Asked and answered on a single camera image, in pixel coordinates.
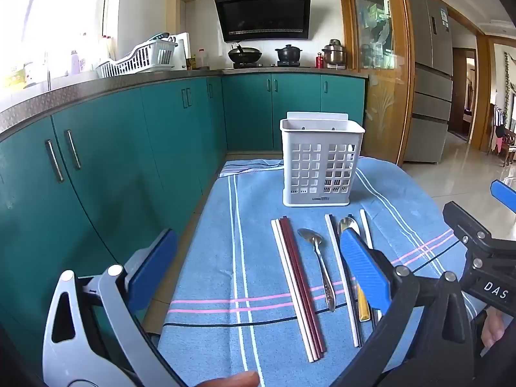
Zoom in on black cooking pot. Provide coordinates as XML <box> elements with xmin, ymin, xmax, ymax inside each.
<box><xmin>275</xmin><ymin>44</ymin><xmax>303</xmax><ymax>64</ymax></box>

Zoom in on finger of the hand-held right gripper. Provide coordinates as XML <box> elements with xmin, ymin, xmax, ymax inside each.
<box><xmin>489</xmin><ymin>179</ymin><xmax>516</xmax><ymax>213</ymax></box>
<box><xmin>442</xmin><ymin>201</ymin><xmax>516</xmax><ymax>261</ymax></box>

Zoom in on teal base cabinets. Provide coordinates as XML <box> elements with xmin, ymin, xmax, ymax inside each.
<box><xmin>0</xmin><ymin>73</ymin><xmax>370</xmax><ymax>375</ymax></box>

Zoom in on white dish rack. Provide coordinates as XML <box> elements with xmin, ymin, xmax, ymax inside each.
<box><xmin>96</xmin><ymin>33</ymin><xmax>179</xmax><ymax>79</ymax></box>

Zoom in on white cutting board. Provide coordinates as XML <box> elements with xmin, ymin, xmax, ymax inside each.
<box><xmin>175</xmin><ymin>32</ymin><xmax>190</xmax><ymax>70</ymax></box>

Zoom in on wooden chair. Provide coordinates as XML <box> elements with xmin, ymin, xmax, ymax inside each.
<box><xmin>489</xmin><ymin>105</ymin><xmax>516</xmax><ymax>167</ymax></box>

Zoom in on black range hood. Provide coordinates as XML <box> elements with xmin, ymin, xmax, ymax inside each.
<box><xmin>212</xmin><ymin>0</ymin><xmax>313</xmax><ymax>43</ymax></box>

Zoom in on metal cabinet handle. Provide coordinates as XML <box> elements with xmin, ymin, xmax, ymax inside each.
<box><xmin>44</xmin><ymin>139</ymin><xmax>65</xmax><ymax>183</ymax></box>
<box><xmin>64</xmin><ymin>130</ymin><xmax>82</xmax><ymax>170</ymax></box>

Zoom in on gas stove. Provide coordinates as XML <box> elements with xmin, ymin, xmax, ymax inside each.
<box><xmin>232</xmin><ymin>61</ymin><xmax>304</xmax><ymax>69</ymax></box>

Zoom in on grey kitchen countertop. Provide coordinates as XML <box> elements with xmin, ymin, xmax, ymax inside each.
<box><xmin>0</xmin><ymin>66</ymin><xmax>370</xmax><ymax>134</ymax></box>

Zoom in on black wok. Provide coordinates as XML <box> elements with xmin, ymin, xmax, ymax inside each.
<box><xmin>227</xmin><ymin>44</ymin><xmax>263</xmax><ymax>64</ymax></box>

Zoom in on wooden framed glass door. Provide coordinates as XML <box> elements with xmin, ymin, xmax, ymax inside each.
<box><xmin>340</xmin><ymin>0</ymin><xmax>417</xmax><ymax>167</ymax></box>

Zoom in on person's left hand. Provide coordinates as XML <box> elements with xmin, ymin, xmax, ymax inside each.
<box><xmin>193</xmin><ymin>372</ymin><xmax>261</xmax><ymax>387</ymax></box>

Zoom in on cooking oil bottle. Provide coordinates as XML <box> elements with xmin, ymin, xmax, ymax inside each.
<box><xmin>189</xmin><ymin>50</ymin><xmax>211</xmax><ymax>70</ymax></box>

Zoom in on silver spoon gold handle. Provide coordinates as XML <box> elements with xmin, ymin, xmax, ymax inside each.
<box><xmin>338</xmin><ymin>217</ymin><xmax>371</xmax><ymax>323</ymax></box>

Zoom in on silver spoon patterned handle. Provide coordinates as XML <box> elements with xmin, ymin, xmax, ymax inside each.
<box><xmin>297</xmin><ymin>228</ymin><xmax>337</xmax><ymax>313</ymax></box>

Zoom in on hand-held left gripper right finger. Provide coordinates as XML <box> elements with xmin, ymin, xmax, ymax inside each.
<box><xmin>334</xmin><ymin>229</ymin><xmax>478</xmax><ymax>387</ymax></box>

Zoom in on dark red chopstick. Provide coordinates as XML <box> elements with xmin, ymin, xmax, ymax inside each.
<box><xmin>284</xmin><ymin>215</ymin><xmax>326</xmax><ymax>356</ymax></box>
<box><xmin>281</xmin><ymin>217</ymin><xmax>323</xmax><ymax>359</ymax></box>

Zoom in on stainless steel pot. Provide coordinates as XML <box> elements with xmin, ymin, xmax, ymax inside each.
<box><xmin>322</xmin><ymin>39</ymin><xmax>348</xmax><ymax>65</ymax></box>

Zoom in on silver refrigerator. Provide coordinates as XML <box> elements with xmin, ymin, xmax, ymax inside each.
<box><xmin>402</xmin><ymin>0</ymin><xmax>455</xmax><ymax>164</ymax></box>

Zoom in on person's right hand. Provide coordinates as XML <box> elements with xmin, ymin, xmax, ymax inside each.
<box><xmin>481</xmin><ymin>310</ymin><xmax>509</xmax><ymax>350</ymax></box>

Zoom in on blue striped tablecloth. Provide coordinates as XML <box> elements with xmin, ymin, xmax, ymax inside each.
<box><xmin>156</xmin><ymin>156</ymin><xmax>486</xmax><ymax>387</ymax></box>

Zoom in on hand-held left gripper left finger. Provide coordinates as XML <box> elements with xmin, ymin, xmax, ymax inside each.
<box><xmin>42</xmin><ymin>228</ymin><xmax>190</xmax><ymax>387</ymax></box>

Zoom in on white plastic utensil holder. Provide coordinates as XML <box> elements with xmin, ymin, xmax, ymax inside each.
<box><xmin>280</xmin><ymin>111</ymin><xmax>366</xmax><ymax>207</ymax></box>

